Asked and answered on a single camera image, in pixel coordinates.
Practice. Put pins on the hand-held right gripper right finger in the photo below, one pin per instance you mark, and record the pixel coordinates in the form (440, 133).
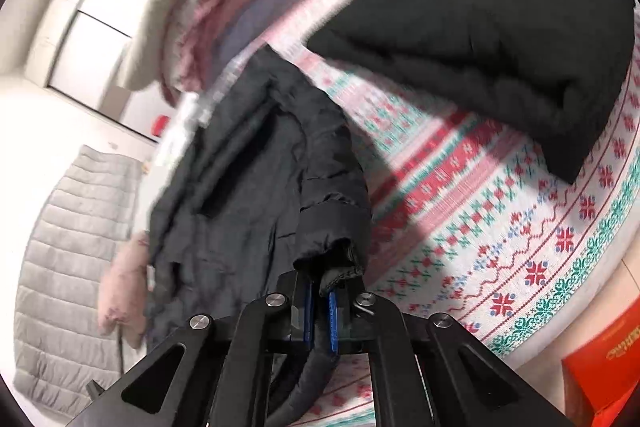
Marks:
(332, 322)

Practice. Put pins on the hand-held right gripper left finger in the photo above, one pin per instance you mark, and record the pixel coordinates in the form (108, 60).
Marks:
(306, 307)

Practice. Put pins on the dark grey padded jacket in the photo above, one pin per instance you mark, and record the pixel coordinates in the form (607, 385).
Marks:
(250, 187)

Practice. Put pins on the pink and grey folded clothes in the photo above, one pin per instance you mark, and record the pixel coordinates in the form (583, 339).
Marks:
(240, 2)

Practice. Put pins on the patterned knit blanket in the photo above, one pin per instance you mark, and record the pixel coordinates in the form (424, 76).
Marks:
(475, 247)

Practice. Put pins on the pink plush cloth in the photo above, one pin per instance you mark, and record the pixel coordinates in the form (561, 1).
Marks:
(125, 282)

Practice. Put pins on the grey quilted jacket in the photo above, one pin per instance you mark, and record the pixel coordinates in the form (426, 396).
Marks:
(70, 277)

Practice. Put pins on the red paper bag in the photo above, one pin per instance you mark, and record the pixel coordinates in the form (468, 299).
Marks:
(607, 367)

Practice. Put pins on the black folded garment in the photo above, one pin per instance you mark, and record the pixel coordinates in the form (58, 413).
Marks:
(480, 37)

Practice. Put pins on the white wardrobe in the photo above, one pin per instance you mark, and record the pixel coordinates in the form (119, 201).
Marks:
(95, 17)

